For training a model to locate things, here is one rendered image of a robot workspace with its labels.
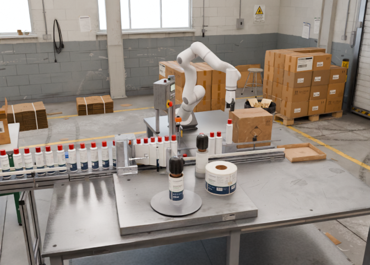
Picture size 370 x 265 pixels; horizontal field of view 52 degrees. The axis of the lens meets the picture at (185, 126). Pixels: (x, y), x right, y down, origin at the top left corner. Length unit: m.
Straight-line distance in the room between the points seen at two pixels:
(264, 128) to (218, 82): 3.28
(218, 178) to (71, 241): 0.92
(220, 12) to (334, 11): 2.38
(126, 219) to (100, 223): 0.17
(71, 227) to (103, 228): 0.19
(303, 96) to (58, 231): 5.02
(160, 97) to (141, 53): 5.55
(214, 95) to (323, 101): 1.85
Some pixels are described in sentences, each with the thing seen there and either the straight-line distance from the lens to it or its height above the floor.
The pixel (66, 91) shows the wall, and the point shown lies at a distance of 8.11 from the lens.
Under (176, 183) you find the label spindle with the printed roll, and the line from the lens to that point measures 2.23.
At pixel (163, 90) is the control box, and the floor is 1.43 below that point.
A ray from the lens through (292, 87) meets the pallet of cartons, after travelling 6.38.
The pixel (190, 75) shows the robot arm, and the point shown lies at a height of 1.42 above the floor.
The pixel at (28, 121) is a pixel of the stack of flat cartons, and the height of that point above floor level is 0.15.
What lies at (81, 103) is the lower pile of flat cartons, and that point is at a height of 0.21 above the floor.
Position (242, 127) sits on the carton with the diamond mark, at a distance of 3.16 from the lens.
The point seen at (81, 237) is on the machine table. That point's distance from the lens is 2.21.
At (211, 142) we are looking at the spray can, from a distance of 2.88.
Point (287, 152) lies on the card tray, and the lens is 3.27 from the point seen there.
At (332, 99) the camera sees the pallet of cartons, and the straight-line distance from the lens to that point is 7.01.
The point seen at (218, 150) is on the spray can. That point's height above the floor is 0.94.
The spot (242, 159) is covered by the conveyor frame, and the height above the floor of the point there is 0.86.
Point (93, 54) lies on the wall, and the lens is 8.04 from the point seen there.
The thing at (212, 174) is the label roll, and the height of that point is 1.01.
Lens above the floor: 2.07
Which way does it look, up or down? 19 degrees down
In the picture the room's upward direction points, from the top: straight up
